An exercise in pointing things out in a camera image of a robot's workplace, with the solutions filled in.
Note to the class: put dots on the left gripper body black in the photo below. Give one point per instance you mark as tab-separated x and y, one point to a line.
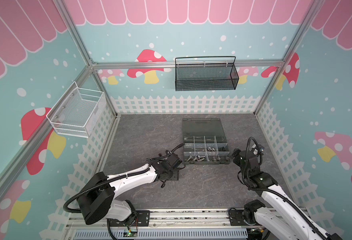
173	175

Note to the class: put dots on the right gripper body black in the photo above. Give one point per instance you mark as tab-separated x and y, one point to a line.
241	157

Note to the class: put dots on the grey transparent organizer box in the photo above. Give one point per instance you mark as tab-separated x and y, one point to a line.
205	142

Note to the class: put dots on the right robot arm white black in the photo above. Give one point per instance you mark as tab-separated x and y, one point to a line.
293	223

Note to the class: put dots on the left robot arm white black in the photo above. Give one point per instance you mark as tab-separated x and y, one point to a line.
97	199

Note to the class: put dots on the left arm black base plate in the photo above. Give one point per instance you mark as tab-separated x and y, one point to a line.
139	219

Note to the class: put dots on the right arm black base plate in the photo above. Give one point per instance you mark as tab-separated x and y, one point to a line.
240	217

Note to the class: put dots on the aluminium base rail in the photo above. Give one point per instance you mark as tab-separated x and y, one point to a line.
166	218

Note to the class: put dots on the black wire mesh basket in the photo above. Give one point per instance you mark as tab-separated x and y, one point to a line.
213	73

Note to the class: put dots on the white wire mesh basket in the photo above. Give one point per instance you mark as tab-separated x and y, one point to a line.
77	112

